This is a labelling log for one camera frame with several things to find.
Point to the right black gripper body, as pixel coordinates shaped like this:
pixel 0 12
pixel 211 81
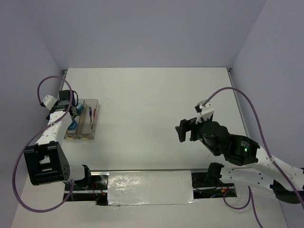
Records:
pixel 194 128

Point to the blue jar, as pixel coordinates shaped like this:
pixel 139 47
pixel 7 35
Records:
pixel 79 107
pixel 73 125

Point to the blue pen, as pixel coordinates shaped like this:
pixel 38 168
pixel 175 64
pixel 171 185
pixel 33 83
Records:
pixel 91 117

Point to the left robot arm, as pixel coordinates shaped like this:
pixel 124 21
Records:
pixel 45 160

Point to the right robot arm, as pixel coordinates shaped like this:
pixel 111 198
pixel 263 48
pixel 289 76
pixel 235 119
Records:
pixel 253 166

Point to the clear compartment organizer tray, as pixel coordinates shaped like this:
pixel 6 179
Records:
pixel 83 130

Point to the silver taped cover plate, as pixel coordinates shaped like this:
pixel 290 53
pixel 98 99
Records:
pixel 150 188

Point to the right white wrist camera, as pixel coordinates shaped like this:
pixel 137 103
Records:
pixel 205 111

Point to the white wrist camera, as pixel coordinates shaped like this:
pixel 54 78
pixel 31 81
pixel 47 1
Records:
pixel 48 102
pixel 205 111

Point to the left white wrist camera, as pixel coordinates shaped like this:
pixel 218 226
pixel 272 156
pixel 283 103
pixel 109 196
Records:
pixel 48 102

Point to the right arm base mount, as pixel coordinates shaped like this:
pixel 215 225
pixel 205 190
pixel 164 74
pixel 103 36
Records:
pixel 207 184

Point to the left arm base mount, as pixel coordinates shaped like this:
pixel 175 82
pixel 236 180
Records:
pixel 92 188

